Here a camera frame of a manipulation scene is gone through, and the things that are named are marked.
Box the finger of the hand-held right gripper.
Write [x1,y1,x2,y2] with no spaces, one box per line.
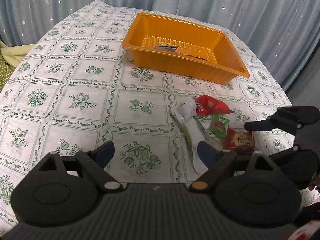
[269,147,299,167]
[244,106,320,148]

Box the green zigzag cushion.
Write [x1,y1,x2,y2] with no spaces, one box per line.
[0,55,13,92]

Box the orange plastic tray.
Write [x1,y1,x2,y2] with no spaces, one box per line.
[121,12,251,83]

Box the floral white tablecloth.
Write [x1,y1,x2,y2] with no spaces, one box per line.
[0,0,320,233]

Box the pale yellow sofa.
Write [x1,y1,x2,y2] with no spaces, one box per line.
[0,41,35,68]

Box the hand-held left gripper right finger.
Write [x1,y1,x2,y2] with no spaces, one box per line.
[191,141,283,190]

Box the white silver snack packet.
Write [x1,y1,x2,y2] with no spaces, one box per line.
[171,102,213,174]

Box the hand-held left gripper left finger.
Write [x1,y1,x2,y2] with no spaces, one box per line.
[32,141,123,193]

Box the red white printed clothing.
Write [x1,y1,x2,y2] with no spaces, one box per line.
[295,200,320,240]

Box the blue star-print curtain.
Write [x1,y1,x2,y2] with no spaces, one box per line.
[0,0,320,98]

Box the crinkled red snack packet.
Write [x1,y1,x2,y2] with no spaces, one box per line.
[195,95,234,117]

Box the green clear snack packet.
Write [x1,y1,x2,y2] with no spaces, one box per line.
[209,114,230,140]

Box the red packet with yellow print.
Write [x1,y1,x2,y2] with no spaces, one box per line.
[176,49,198,57]

